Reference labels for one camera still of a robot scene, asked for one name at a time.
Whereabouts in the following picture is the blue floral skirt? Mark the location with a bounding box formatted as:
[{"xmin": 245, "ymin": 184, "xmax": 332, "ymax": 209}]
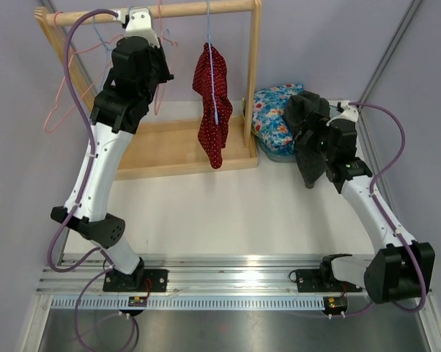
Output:
[{"xmin": 251, "ymin": 84, "xmax": 304, "ymax": 156}]

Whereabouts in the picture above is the left aluminium frame post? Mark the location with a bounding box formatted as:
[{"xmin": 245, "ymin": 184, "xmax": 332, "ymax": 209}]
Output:
[{"xmin": 34, "ymin": 1, "xmax": 95, "ymax": 109}]

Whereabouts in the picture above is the teal plastic tub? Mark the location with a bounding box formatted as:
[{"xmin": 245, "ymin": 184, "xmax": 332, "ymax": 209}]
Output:
[{"xmin": 242, "ymin": 97, "xmax": 357, "ymax": 166}]

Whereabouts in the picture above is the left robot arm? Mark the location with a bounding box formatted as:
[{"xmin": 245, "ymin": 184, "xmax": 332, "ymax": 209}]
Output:
[{"xmin": 51, "ymin": 36, "xmax": 174, "ymax": 292}]

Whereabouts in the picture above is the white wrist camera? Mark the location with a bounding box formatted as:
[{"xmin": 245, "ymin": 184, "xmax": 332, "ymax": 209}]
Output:
[
  {"xmin": 326, "ymin": 100, "xmax": 359, "ymax": 126},
  {"xmin": 116, "ymin": 7, "xmax": 160, "ymax": 48}
]

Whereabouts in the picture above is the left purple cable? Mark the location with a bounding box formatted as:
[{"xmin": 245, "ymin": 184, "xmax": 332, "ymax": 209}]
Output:
[{"xmin": 46, "ymin": 9, "xmax": 141, "ymax": 352}]

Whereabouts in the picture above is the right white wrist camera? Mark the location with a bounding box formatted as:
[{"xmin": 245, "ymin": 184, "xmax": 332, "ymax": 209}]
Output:
[{"xmin": 326, "ymin": 100, "xmax": 359, "ymax": 126}]

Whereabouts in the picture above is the red dotted skirt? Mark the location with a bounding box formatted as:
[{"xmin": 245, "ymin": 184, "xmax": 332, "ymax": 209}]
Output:
[{"xmin": 192, "ymin": 43, "xmax": 233, "ymax": 169}]

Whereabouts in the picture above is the slotted grey cable duct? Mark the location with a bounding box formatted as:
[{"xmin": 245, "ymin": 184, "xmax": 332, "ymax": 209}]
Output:
[{"xmin": 51, "ymin": 296, "xmax": 325, "ymax": 311}]

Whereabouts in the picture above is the aluminium frame post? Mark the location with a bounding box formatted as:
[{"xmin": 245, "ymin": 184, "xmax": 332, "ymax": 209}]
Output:
[
  {"xmin": 355, "ymin": 0, "xmax": 426, "ymax": 111},
  {"xmin": 34, "ymin": 1, "xmax": 95, "ymax": 109}
]

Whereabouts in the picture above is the wooden clothes rack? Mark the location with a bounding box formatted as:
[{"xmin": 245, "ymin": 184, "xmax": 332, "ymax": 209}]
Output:
[{"xmin": 34, "ymin": 1, "xmax": 262, "ymax": 180}]

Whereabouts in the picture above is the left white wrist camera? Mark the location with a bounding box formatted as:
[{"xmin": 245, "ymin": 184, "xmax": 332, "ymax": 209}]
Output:
[{"xmin": 116, "ymin": 7, "xmax": 160, "ymax": 48}]

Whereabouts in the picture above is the dark grey dotted skirt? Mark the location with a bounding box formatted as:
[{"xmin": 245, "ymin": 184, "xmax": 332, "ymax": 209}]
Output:
[{"xmin": 283, "ymin": 90, "xmax": 330, "ymax": 189}]

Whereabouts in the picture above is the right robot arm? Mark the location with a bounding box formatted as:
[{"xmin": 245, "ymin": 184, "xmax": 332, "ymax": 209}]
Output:
[{"xmin": 294, "ymin": 112, "xmax": 435, "ymax": 306}]

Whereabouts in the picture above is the pink wire hanger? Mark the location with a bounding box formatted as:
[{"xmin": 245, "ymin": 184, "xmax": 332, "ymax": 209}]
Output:
[{"xmin": 44, "ymin": 10, "xmax": 125, "ymax": 133}]

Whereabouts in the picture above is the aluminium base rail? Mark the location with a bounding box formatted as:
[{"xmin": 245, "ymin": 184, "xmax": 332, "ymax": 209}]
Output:
[{"xmin": 35, "ymin": 253, "xmax": 434, "ymax": 296}]

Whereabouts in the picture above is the right aluminium frame post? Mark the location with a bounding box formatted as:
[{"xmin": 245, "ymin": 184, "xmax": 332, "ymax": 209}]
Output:
[{"xmin": 355, "ymin": 0, "xmax": 426, "ymax": 111}]

